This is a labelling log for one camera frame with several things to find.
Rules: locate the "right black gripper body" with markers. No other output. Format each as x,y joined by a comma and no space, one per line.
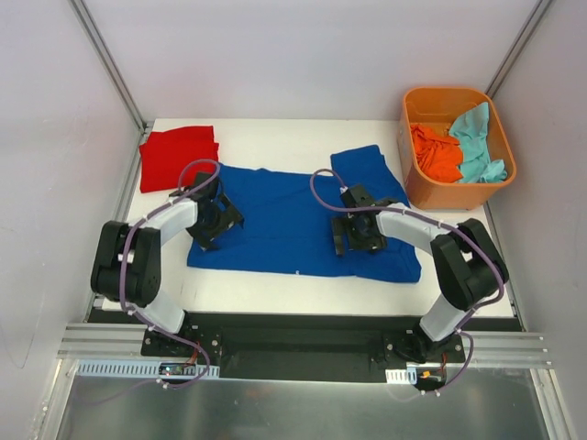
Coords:
340,233

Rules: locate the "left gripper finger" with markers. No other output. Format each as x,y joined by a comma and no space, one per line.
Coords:
230,216
206,243

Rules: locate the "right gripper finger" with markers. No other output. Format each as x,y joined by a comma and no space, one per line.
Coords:
372,246
339,233

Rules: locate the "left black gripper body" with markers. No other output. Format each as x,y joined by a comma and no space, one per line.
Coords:
227,221

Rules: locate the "blue t shirt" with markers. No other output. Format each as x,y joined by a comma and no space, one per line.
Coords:
286,230

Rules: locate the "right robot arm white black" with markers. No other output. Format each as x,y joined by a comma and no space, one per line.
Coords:
468,266

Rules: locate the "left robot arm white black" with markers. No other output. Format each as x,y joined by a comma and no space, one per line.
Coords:
127,262

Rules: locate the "folded red t shirt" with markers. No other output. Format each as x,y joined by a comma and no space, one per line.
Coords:
165,155

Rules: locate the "orange t shirt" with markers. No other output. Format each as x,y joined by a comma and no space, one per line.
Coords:
438,156

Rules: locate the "orange plastic bin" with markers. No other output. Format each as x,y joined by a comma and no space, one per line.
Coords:
439,107

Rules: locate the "teal t shirt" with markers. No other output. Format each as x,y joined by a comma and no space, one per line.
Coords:
471,129

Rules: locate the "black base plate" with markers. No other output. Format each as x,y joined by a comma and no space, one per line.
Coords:
339,348

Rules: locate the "right grey cable duct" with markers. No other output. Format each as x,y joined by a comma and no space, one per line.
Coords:
407,376

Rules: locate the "grey cable duct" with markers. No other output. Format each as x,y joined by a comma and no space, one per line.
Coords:
145,370
407,376

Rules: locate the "aluminium rail front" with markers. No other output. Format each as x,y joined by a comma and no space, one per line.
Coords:
514,350

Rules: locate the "left grey cable duct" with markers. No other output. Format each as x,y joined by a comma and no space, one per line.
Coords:
145,370

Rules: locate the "left aluminium frame post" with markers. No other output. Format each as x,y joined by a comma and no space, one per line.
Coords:
99,45

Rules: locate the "aluminium frame post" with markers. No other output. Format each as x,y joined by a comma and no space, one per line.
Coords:
522,39
99,45

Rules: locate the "right aluminium frame post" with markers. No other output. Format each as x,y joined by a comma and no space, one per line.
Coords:
522,39

